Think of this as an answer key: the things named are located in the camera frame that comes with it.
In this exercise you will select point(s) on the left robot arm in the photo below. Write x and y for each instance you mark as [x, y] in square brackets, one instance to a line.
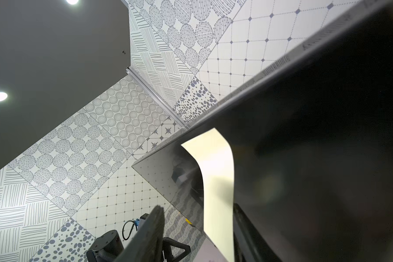
[109, 246]

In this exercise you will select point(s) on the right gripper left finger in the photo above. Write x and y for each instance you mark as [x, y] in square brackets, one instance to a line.
[146, 245]

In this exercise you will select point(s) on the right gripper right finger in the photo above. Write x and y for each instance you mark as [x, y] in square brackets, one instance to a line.
[249, 244]

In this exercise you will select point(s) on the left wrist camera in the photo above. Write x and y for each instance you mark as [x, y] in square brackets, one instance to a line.
[140, 221]

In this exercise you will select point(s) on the yellow black toolbox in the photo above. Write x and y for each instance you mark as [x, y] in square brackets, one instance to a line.
[188, 222]

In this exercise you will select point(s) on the pale yellow sticky note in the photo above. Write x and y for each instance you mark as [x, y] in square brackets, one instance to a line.
[215, 159]

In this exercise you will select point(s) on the black computer monitor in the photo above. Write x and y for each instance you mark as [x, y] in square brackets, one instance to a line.
[312, 141]

